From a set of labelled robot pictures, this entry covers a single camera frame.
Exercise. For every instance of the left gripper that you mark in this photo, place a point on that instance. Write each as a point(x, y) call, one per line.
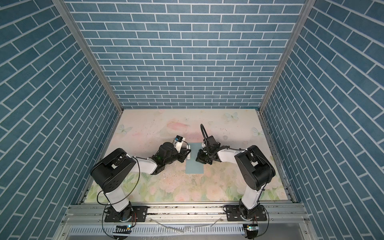
point(182, 157)

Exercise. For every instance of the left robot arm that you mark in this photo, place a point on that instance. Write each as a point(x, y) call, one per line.
point(110, 172)

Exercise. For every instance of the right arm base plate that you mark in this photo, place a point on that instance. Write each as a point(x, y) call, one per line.
point(236, 213)

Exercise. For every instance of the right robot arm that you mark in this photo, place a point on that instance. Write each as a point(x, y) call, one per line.
point(256, 170)

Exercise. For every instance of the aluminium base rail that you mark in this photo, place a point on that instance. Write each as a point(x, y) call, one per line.
point(190, 213)

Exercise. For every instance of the teal envelope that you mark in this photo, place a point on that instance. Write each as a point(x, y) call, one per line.
point(192, 166)

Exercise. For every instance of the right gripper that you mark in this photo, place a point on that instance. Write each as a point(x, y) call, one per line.
point(199, 158)

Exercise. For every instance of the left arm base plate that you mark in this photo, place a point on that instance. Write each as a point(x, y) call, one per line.
point(126, 213)

